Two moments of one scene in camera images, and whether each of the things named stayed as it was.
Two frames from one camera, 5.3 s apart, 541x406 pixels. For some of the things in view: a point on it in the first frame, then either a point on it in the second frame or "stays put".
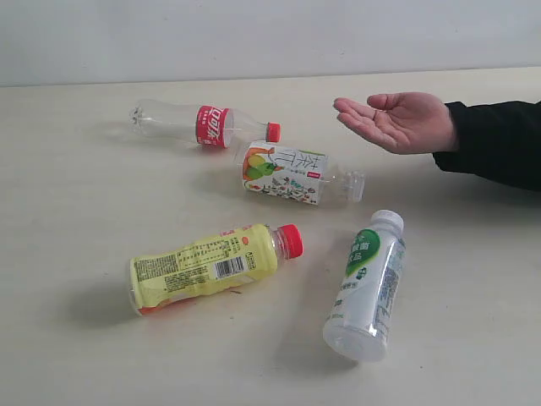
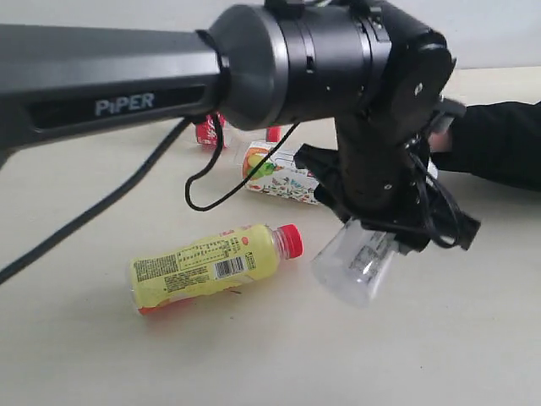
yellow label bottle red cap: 233,258 stays put
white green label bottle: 358,316 → 354,262
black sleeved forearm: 500,140 stays put
